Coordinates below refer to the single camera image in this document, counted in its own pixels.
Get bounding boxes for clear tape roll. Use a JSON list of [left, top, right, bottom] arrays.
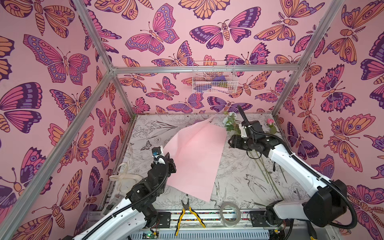
[[219, 202, 242, 228]]

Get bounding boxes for aluminium front rail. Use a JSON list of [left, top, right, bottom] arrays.
[[125, 210, 343, 240]]

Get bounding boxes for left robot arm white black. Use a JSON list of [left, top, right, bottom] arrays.
[[72, 146, 176, 240]]

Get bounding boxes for white fake rose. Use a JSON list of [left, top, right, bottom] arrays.
[[223, 112, 241, 135]]

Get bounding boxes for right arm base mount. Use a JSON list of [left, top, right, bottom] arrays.
[[249, 210, 270, 228]]

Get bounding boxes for small pink fake rose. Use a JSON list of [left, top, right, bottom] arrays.
[[267, 119, 277, 135]]

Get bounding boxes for cream ribbon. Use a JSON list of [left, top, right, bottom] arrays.
[[109, 162, 143, 195]]

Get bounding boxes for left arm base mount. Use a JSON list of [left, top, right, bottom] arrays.
[[147, 212, 172, 229]]

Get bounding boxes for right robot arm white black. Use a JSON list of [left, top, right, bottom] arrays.
[[228, 108, 358, 230]]

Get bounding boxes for white wire basket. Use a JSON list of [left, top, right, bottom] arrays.
[[191, 61, 239, 95]]

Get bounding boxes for purple pink wrapping paper sheet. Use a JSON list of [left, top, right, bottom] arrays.
[[164, 117, 227, 202]]

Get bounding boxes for yellow handled pliers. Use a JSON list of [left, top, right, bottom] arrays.
[[174, 197, 207, 237]]

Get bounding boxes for black yellow screwdriver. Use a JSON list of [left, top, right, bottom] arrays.
[[306, 222, 318, 240]]

